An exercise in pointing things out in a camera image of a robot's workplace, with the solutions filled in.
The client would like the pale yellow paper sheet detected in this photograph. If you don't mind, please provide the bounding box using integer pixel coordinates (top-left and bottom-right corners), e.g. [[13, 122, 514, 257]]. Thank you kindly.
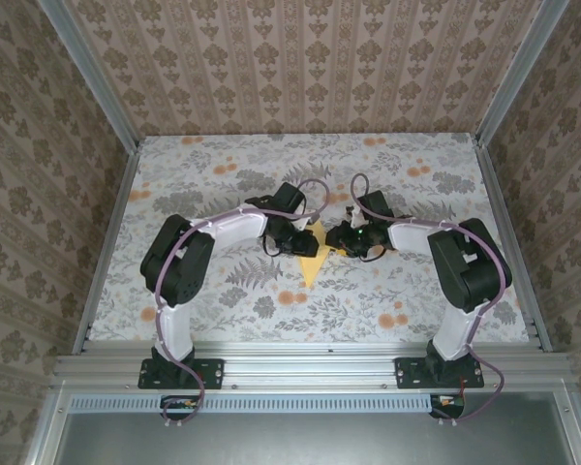
[[297, 220, 343, 288]]

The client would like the slotted grey cable duct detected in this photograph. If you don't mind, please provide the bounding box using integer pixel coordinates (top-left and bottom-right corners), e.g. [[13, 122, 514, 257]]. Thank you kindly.
[[70, 392, 466, 414]]

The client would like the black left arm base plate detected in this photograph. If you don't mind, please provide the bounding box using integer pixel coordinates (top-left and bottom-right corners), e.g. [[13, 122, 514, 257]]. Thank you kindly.
[[138, 356, 225, 389]]

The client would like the floral patterned table cover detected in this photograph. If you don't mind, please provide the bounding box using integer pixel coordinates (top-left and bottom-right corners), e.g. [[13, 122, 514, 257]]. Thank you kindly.
[[84, 134, 534, 345]]

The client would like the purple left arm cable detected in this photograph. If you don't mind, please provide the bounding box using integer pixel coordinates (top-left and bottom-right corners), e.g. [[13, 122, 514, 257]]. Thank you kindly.
[[154, 177, 333, 430]]

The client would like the grey metal sheet panel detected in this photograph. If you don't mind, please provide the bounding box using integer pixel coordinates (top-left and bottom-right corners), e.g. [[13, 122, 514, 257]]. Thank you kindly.
[[52, 411, 581, 465]]

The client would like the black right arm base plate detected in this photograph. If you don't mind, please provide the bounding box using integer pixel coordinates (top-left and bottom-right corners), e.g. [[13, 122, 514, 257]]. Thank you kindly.
[[394, 356, 485, 389]]

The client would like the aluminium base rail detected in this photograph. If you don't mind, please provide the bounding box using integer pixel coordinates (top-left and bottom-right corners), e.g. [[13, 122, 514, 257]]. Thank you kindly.
[[52, 341, 575, 388]]

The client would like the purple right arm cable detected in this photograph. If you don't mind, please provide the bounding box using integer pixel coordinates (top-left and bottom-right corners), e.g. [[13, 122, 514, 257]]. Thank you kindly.
[[351, 172, 509, 427]]

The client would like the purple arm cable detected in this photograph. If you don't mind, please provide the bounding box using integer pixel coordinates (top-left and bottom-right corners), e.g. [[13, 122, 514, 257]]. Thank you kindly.
[[351, 172, 509, 427], [154, 177, 333, 430]]

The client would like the aluminium side rail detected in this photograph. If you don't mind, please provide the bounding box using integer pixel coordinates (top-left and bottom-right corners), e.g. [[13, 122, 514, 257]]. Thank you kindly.
[[474, 139, 553, 353], [72, 144, 141, 355]]

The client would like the aluminium frame post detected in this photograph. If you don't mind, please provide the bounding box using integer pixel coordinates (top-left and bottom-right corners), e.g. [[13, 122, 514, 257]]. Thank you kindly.
[[43, 0, 141, 154], [476, 0, 570, 146]]

